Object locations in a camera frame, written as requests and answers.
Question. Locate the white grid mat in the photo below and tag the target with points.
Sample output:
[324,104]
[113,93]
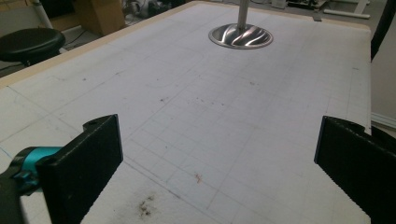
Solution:
[199,109]

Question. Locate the black frame stand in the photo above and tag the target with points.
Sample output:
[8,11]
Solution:
[384,25]

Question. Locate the white stand base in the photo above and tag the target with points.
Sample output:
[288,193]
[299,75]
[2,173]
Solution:
[348,11]

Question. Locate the black round stool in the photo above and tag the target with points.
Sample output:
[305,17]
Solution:
[29,43]

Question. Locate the steel utensil stand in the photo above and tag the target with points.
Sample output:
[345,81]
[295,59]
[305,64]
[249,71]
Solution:
[241,35]

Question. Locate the tape piece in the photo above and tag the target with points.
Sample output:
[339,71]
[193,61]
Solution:
[317,17]

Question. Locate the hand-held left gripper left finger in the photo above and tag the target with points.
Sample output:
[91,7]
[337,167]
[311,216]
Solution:
[81,168]

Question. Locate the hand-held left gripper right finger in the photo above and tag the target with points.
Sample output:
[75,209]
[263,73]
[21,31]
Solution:
[358,168]

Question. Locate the white stand leg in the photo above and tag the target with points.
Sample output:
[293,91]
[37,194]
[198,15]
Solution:
[43,14]

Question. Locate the aluminium rail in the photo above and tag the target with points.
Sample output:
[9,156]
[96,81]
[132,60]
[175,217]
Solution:
[384,120]

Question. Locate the tall cardboard box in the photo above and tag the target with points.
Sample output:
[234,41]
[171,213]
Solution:
[99,15]

